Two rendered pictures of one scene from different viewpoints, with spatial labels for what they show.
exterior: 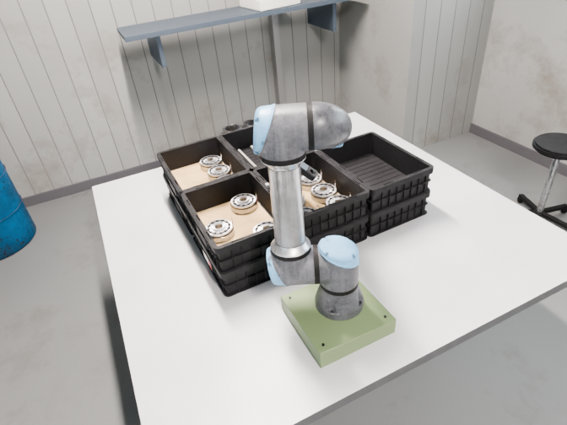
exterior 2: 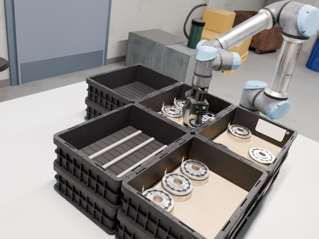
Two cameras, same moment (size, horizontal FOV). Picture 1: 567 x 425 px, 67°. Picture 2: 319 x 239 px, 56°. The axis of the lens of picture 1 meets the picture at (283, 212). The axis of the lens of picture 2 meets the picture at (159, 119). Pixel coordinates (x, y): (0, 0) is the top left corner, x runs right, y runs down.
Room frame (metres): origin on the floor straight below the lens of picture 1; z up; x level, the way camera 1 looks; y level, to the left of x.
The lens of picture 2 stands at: (2.18, 0.83, 1.50)
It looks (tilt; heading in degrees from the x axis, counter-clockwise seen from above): 29 degrees down; 235
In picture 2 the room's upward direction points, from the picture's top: 11 degrees clockwise
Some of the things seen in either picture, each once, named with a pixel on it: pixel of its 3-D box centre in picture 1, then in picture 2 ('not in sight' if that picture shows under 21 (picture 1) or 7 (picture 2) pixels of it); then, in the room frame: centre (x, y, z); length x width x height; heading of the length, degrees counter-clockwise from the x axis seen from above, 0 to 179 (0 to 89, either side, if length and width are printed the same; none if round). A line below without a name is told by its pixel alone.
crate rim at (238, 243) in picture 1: (235, 207); (248, 134); (1.27, 0.17, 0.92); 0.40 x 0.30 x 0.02; 24
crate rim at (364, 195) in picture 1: (308, 182); (186, 105); (1.39, -0.11, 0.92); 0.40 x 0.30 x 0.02; 24
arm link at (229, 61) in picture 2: not in sight; (223, 59); (1.30, -0.06, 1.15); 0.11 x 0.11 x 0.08; 86
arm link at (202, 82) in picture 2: not in sight; (201, 80); (1.40, -0.04, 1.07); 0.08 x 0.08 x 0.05
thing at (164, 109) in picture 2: (323, 190); (172, 111); (1.42, -0.17, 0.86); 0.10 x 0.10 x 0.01
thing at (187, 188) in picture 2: (218, 170); (177, 183); (1.66, 0.27, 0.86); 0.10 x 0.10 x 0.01
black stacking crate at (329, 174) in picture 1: (308, 193); (184, 115); (1.39, -0.11, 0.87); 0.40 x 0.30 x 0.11; 24
